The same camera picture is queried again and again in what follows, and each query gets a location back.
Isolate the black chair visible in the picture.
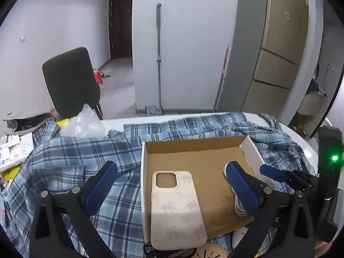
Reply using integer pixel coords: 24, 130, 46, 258
42, 47, 104, 120

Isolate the clear plastic bag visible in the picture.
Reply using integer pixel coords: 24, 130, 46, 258
60, 103, 106, 139

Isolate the cardboard box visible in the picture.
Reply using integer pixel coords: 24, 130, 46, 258
140, 135, 277, 244

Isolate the dark flat bag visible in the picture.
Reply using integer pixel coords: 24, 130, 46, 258
3, 112, 55, 136

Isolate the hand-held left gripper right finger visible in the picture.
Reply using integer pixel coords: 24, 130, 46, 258
223, 161, 315, 258

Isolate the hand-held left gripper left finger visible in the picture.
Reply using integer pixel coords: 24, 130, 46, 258
29, 161, 119, 258

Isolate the beige slotted round disc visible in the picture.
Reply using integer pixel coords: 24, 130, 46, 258
185, 242, 229, 258

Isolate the pink handled broom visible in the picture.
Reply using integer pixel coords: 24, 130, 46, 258
213, 44, 232, 112

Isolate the blue plaid shirt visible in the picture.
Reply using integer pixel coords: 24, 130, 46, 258
0, 112, 320, 258

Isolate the gold refrigerator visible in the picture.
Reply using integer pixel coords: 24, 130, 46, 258
215, 0, 309, 128

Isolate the dark brown door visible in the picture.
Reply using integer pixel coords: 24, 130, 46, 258
109, 0, 133, 60

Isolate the red bag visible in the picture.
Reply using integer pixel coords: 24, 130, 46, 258
93, 70, 111, 85

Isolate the person's right hand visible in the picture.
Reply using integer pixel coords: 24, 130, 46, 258
314, 241, 334, 258

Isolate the beige phone case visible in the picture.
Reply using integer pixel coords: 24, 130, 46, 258
150, 171, 208, 251

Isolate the green handled mop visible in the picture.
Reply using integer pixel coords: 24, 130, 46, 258
136, 3, 164, 117

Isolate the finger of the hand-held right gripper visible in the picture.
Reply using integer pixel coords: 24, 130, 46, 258
259, 164, 321, 202

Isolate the brown cardboard carton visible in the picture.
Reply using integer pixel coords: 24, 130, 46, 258
298, 93, 327, 116

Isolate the white cable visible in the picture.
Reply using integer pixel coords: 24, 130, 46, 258
223, 167, 249, 217

